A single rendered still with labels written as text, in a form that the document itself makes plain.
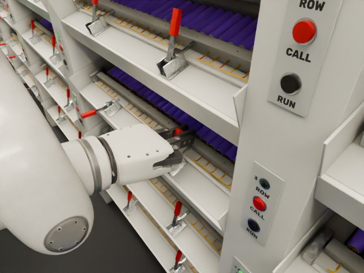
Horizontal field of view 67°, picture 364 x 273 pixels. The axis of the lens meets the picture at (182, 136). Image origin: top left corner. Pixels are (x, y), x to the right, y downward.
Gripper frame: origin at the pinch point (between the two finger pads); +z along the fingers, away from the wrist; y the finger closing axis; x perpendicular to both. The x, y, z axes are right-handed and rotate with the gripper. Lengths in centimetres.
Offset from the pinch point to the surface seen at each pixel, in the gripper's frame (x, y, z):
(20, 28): -5, -114, -2
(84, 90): -7.4, -43.1, -1.5
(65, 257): -62, -32, -16
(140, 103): -2.2, -19.4, 2.9
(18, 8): 3, -115, -2
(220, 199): -6.4, 11.5, 0.3
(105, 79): -2.6, -37.0, 2.3
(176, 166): -5.9, 1.0, -1.1
